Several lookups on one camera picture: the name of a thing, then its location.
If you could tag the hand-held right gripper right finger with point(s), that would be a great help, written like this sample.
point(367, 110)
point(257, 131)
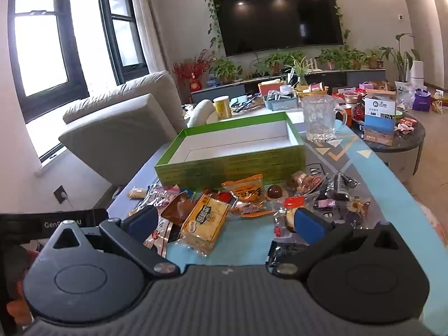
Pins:
point(309, 225)

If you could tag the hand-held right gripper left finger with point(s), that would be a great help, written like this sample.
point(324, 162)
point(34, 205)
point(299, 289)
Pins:
point(143, 222)

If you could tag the red white snack packet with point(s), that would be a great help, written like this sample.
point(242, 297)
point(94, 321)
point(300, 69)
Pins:
point(162, 234)

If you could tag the clear cake snack packet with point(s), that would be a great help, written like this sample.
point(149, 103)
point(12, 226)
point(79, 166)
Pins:
point(285, 220)

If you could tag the long beige stick packet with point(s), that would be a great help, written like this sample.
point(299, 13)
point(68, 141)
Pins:
point(136, 193)

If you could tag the pink white snack packet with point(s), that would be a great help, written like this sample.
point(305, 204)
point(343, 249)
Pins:
point(161, 194)

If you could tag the small black snack packet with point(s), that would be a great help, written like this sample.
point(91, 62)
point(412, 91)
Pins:
point(283, 252)

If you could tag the brown tofu snack packet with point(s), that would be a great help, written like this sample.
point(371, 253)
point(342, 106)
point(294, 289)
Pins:
point(178, 206)

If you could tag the dark plum snack packets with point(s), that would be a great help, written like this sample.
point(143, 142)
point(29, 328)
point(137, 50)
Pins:
point(336, 189)

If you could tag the brown egg snack packet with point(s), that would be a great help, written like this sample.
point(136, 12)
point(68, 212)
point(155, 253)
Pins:
point(275, 191)

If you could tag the pale yellow candy packet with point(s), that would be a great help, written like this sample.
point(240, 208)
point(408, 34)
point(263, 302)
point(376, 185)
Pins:
point(358, 206)

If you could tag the yellow snack packet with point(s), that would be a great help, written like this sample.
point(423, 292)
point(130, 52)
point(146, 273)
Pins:
point(203, 220)

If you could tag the sausage snack packet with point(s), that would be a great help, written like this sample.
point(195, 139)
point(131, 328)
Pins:
point(252, 210)

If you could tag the orange snack packet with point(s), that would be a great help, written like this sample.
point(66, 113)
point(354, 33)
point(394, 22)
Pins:
point(245, 189)

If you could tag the green cardboard box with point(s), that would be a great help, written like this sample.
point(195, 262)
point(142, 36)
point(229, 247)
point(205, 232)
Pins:
point(227, 171)

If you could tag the turquoise patterned table mat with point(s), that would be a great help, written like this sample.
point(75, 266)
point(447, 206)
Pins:
point(245, 241)

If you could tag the beige sofa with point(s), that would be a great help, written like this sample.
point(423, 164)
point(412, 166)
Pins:
point(115, 126)

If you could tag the clear glass mug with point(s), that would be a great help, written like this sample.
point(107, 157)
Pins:
point(318, 119)

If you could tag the dark round side table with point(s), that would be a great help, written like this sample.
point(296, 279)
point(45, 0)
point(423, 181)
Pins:
point(399, 161)

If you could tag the orange cup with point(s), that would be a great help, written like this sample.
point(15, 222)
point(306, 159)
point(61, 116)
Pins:
point(345, 115)

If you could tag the blue white carton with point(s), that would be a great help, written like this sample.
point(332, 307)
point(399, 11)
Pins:
point(379, 126)

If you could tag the white boucle chair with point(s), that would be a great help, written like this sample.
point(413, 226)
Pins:
point(201, 112)

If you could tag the white round table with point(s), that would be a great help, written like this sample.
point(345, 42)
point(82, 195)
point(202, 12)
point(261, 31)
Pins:
point(259, 112)

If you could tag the grey blue organizer tray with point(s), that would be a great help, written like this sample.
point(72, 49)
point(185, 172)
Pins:
point(280, 104)

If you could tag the yellow woven basket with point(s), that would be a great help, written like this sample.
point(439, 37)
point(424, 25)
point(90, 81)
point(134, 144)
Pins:
point(311, 92)

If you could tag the paper cup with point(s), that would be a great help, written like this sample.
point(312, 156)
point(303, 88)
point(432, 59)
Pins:
point(350, 98)

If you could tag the white cup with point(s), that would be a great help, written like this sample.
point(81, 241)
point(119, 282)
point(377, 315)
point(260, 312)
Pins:
point(286, 90)

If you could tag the yellow can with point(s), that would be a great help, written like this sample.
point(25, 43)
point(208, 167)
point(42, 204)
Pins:
point(222, 108)

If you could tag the red candy wrappers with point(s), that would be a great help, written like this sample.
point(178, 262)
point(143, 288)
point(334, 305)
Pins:
point(406, 126)

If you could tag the orange tissue box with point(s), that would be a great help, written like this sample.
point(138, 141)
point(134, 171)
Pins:
point(269, 87)

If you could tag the pink box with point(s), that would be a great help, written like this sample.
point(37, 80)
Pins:
point(366, 86)

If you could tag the spider plant in glass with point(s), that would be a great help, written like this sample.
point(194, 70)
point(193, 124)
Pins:
point(299, 70)

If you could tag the brown cardboard box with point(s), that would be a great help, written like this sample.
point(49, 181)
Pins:
point(380, 86)

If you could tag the dark grey television cabinet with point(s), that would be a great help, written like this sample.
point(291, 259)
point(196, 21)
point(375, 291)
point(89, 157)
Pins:
point(364, 77)

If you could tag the red flower arrangement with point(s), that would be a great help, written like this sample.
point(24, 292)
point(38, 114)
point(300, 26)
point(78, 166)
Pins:
point(190, 70)

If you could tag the potted green plant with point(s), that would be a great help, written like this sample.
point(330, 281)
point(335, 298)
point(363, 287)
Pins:
point(336, 57)
point(225, 70)
point(372, 59)
point(274, 61)

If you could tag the purple gift bag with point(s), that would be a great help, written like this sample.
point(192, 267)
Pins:
point(421, 99)

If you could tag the white air purifier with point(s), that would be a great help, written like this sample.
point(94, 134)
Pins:
point(417, 73)

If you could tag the black framed window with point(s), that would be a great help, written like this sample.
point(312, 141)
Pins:
point(70, 42)
point(105, 24)

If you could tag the tall leafy floor plant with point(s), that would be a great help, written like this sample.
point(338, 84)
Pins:
point(402, 54)

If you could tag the white sheer curtain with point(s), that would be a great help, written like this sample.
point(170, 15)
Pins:
point(147, 24)

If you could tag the wall socket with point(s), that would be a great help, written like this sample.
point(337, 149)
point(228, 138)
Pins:
point(59, 194)

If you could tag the wall mounted television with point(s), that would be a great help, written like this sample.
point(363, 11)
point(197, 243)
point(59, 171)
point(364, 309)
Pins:
point(280, 17)

